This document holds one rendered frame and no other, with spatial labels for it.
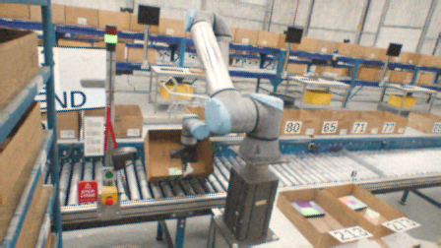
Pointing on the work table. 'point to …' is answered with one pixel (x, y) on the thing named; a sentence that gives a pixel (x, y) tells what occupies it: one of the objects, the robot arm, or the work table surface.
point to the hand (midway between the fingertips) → (182, 174)
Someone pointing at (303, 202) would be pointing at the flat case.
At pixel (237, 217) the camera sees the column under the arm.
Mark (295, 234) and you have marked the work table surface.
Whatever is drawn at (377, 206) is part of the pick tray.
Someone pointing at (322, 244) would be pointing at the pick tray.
